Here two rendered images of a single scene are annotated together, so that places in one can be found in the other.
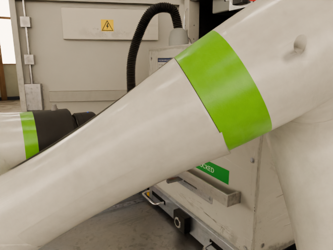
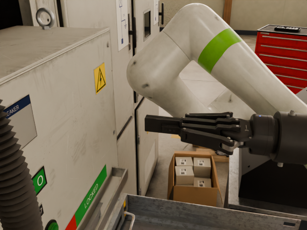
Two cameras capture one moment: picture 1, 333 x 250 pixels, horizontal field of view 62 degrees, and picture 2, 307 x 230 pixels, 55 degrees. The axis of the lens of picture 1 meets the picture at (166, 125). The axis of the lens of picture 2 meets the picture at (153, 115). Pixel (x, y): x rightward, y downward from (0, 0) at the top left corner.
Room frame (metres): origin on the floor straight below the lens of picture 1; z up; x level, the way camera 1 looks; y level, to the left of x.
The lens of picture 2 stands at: (0.94, 0.31, 1.50)
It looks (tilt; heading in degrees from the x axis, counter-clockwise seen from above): 26 degrees down; 223
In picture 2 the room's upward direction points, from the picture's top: straight up
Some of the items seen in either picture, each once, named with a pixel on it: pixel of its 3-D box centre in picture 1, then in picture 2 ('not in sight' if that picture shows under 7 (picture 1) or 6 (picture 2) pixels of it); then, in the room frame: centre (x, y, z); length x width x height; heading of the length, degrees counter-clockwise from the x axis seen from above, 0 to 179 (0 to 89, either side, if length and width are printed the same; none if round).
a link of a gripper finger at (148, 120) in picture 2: not in sight; (162, 125); (0.55, -0.02, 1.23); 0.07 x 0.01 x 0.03; 121
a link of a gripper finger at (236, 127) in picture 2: not in sight; (208, 132); (0.52, 0.06, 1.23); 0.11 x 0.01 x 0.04; 122
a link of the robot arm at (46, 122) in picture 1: (55, 140); (287, 139); (0.43, 0.18, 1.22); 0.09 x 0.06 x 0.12; 31
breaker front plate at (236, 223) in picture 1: (188, 136); (73, 194); (0.74, -0.06, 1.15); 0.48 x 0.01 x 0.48; 31
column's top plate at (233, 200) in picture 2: not in sight; (268, 176); (-0.11, 0.00, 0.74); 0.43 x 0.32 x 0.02; 29
